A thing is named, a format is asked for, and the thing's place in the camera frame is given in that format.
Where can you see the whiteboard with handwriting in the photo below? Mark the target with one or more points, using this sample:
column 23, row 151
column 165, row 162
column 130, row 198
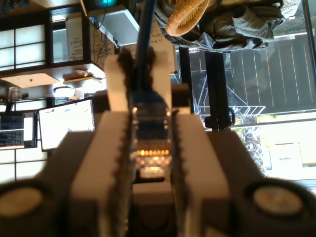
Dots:
column 98, row 51

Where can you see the monitor with white screen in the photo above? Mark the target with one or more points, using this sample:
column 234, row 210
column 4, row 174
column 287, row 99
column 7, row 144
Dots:
column 66, row 123

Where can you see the white round container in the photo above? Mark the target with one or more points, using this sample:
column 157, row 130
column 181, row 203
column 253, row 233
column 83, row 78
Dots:
column 64, row 91

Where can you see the black metal stand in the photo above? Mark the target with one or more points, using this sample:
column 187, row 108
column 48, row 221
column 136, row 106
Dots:
column 214, row 86

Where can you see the white flat box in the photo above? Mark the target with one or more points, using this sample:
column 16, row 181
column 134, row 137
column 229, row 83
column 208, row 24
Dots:
column 118, row 24

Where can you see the pale wooden board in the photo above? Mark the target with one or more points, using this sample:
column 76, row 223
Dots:
column 29, row 80

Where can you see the monitor with dark screen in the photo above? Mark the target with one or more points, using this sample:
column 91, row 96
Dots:
column 12, row 130

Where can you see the grey crumpled cloth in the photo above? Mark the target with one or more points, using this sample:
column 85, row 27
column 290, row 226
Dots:
column 247, row 27

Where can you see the glass jar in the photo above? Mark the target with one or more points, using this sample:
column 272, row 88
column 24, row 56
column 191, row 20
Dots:
column 14, row 93

